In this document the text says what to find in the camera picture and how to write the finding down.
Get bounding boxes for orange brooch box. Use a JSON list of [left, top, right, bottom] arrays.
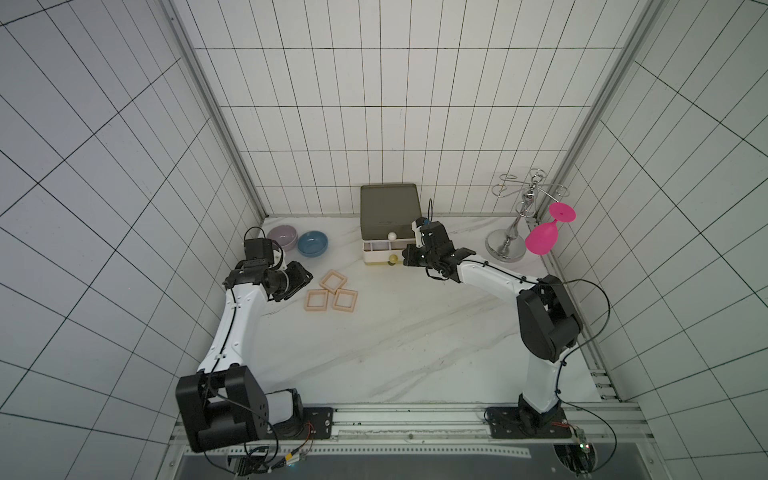
[[332, 289, 358, 313], [304, 289, 329, 312], [319, 269, 348, 295]]

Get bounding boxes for three-drawer storage cabinet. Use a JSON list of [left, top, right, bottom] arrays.
[[360, 183, 422, 266]]

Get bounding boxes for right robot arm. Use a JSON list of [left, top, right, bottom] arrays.
[[403, 217, 582, 438]]

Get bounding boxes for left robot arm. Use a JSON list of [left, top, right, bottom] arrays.
[[175, 237, 313, 453]]

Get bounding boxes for purple bowl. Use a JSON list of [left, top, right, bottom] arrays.
[[267, 224, 299, 251]]

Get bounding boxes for blue bowl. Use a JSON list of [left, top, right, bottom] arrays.
[[297, 230, 329, 258]]

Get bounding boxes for silver glass rack stand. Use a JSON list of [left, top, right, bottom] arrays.
[[485, 167, 569, 263]]

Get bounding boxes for pink plastic wine glass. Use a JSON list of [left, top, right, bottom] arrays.
[[525, 202, 577, 256]]

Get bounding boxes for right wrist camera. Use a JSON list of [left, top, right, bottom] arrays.
[[411, 217, 429, 248]]

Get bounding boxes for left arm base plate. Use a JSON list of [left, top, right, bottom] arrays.
[[276, 407, 335, 440]]

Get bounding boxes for aluminium mounting rail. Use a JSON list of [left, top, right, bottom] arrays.
[[207, 402, 652, 468]]

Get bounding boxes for electronics board with cables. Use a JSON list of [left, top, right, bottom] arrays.
[[203, 424, 314, 478]]

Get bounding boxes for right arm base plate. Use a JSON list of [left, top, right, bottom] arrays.
[[484, 407, 572, 440]]

